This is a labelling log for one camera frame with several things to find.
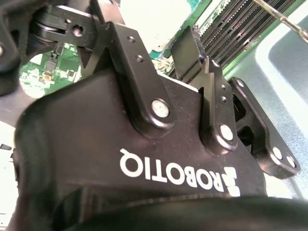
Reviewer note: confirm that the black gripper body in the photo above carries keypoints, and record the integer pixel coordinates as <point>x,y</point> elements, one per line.
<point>96,144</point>

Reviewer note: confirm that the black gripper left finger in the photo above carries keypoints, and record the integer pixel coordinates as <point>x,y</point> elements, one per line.
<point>134,72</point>

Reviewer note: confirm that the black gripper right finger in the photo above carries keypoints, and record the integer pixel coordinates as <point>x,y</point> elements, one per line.
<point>216,108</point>

